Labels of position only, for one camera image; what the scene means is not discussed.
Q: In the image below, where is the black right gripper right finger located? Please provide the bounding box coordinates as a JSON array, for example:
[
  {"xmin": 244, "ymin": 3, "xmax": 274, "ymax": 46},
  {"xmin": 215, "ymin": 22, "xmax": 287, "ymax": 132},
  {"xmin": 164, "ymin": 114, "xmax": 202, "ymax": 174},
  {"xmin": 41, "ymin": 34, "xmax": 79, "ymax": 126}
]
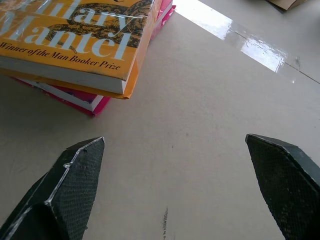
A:
[{"xmin": 245, "ymin": 133, "xmax": 320, "ymax": 240}]

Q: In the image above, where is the yellow Hilary Mantel book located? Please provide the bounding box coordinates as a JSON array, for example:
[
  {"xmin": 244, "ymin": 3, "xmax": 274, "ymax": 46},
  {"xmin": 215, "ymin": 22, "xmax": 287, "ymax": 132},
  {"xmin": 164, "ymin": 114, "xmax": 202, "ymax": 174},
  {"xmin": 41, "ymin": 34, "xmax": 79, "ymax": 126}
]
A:
[{"xmin": 0, "ymin": 0, "xmax": 163, "ymax": 100}]

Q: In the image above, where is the brown cardboard piece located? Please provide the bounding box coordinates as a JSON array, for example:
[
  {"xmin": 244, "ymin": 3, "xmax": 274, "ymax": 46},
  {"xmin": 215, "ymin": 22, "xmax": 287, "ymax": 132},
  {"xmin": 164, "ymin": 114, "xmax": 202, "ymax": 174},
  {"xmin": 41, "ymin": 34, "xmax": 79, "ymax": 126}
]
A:
[{"xmin": 264, "ymin": 0, "xmax": 305, "ymax": 11}]

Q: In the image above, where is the pink book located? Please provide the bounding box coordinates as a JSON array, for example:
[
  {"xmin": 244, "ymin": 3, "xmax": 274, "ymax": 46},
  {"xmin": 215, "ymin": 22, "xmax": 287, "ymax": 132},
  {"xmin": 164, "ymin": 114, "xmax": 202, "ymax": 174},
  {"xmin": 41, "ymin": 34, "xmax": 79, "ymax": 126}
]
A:
[{"xmin": 9, "ymin": 0, "xmax": 177, "ymax": 118}]

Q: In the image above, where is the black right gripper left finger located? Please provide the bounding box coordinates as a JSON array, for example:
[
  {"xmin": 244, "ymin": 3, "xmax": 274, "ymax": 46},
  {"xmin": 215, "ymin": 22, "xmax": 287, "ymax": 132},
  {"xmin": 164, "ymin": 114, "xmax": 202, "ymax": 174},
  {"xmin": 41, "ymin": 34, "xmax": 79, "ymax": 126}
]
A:
[{"xmin": 0, "ymin": 136, "xmax": 106, "ymax": 240}]

